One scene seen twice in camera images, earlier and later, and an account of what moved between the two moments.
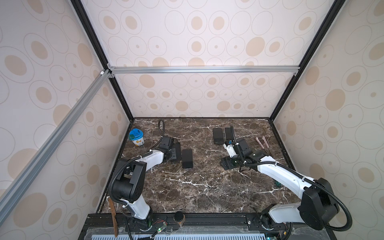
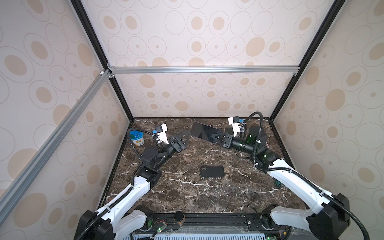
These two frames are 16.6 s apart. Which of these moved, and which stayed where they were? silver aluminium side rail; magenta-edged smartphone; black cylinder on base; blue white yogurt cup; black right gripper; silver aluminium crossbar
Moved: magenta-edged smartphone; black right gripper
Stayed: silver aluminium side rail; silver aluminium crossbar; black cylinder on base; blue white yogurt cup
